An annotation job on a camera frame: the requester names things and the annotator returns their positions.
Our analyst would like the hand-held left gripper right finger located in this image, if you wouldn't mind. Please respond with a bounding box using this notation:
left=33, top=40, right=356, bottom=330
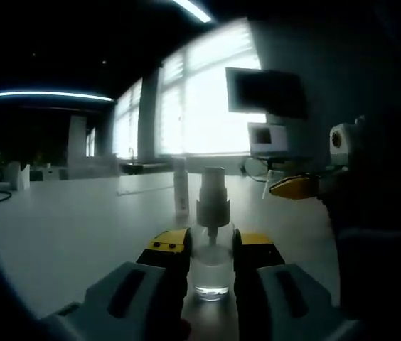
left=232, top=229, right=361, bottom=341

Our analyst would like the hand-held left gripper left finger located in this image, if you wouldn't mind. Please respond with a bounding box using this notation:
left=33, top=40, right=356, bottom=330
left=40, top=228, right=193, bottom=341

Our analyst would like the clear pump bottle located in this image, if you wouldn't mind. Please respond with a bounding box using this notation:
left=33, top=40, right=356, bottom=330
left=188, top=165, right=236, bottom=303

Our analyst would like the white pump bottle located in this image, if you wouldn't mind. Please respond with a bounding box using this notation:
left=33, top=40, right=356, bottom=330
left=173, top=158, right=191, bottom=218

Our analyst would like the black monitor stand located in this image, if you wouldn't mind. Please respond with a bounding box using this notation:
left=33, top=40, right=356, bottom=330
left=248, top=152, right=315, bottom=170

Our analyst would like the small white-screen monitor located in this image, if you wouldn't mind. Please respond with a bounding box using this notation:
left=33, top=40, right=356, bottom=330
left=247, top=121, right=291, bottom=157

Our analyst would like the large dark monitor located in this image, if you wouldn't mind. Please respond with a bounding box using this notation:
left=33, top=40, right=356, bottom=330
left=225, top=67, right=309, bottom=120

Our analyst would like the bright window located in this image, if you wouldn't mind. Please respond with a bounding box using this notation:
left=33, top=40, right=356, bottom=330
left=112, top=21, right=269, bottom=159

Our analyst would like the white pillar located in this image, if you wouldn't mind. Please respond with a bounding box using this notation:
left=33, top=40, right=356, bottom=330
left=68, top=115, right=88, bottom=168

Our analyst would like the long curved ceiling light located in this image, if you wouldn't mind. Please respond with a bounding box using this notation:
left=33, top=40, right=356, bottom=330
left=171, top=0, right=213, bottom=24

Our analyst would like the long straight ceiling light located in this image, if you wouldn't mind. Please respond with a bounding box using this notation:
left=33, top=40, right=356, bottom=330
left=0, top=90, right=115, bottom=104

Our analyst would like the black monitor cable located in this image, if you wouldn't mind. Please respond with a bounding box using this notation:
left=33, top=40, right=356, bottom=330
left=241, top=157, right=271, bottom=184

